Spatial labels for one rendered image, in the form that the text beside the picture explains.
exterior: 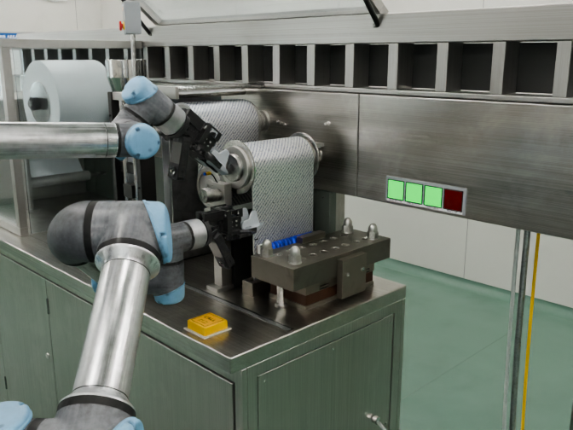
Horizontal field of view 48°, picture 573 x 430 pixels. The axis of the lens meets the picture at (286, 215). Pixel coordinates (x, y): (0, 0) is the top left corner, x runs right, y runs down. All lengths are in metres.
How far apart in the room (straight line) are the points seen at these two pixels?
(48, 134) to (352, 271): 0.85
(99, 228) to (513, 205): 0.96
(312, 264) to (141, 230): 0.60
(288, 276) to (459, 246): 2.99
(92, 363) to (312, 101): 1.18
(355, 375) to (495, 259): 2.70
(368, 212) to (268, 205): 3.19
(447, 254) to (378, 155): 2.81
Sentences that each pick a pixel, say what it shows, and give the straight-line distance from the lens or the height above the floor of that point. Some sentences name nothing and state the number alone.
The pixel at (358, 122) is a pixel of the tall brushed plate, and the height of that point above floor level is 1.36.
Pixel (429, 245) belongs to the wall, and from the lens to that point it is 4.64.
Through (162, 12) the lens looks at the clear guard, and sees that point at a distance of 2.55.
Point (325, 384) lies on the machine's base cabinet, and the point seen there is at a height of 0.71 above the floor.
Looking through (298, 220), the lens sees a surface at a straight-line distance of 1.85.
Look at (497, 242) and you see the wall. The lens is 4.36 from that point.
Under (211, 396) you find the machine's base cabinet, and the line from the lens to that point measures 1.60.
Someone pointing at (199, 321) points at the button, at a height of 0.92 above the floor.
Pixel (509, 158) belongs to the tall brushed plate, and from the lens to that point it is 1.61.
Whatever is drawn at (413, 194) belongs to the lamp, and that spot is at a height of 1.18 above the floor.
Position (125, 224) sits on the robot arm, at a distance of 1.17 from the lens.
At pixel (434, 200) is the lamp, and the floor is 1.17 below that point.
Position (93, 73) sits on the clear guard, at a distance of 2.59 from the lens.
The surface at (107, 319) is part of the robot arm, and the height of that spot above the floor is 1.14.
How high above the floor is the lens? 1.55
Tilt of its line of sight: 14 degrees down
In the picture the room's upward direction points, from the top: straight up
